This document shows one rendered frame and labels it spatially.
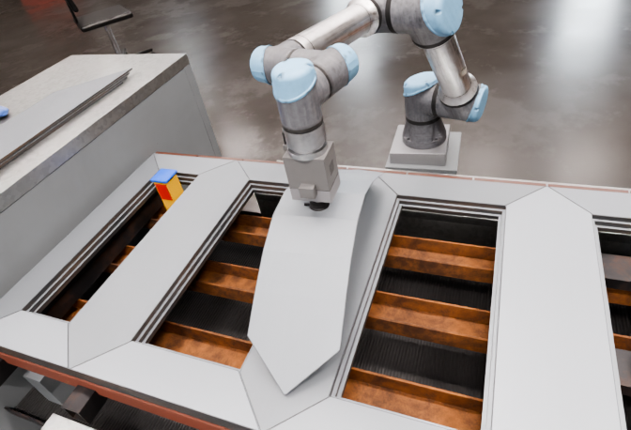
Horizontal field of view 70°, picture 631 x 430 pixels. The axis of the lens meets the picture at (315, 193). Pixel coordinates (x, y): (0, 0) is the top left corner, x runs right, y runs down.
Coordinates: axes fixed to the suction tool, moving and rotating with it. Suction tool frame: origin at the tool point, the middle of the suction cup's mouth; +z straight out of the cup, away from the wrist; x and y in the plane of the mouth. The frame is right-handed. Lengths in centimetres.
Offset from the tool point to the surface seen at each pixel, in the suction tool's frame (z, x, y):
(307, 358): 10.9, -27.3, 4.6
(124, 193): 16, 15, -72
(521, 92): 102, 247, 53
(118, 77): -6, 50, -89
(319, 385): 15.5, -29.5, 6.9
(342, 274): 2.9, -14.0, 8.4
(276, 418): 15.5, -36.9, 1.4
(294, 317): 7.4, -22.0, 0.8
